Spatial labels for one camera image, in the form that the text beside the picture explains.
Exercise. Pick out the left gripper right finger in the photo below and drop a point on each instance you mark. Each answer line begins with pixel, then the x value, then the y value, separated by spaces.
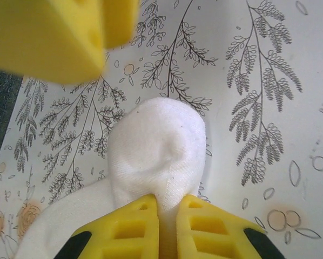
pixel 212 234

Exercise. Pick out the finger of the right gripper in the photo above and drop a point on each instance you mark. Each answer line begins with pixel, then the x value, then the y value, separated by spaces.
pixel 121 21
pixel 42 40

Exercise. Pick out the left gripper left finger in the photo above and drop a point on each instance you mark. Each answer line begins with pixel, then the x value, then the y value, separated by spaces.
pixel 123 237

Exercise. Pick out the white sock with striped cuff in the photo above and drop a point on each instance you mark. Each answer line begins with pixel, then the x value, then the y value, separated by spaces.
pixel 156 151

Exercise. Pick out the floral tablecloth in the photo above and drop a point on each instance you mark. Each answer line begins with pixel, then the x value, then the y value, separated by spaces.
pixel 221 175

